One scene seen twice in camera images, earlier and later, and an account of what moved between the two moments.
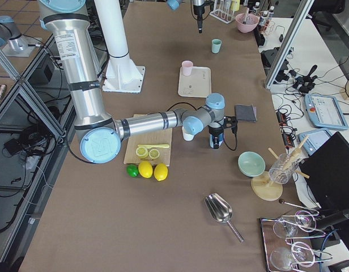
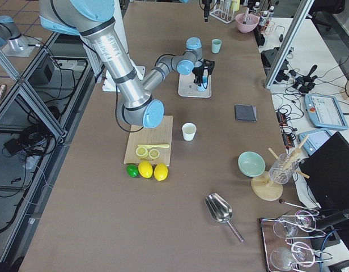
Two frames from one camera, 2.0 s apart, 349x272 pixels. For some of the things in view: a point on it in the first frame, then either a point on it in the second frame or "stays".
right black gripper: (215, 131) → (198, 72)
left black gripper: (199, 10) → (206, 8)
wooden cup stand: (261, 185) stays
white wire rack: (222, 11) stays
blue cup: (221, 138) → (204, 84)
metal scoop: (220, 210) stays
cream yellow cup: (187, 136) stays
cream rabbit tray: (198, 85) stays
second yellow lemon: (160, 171) stays
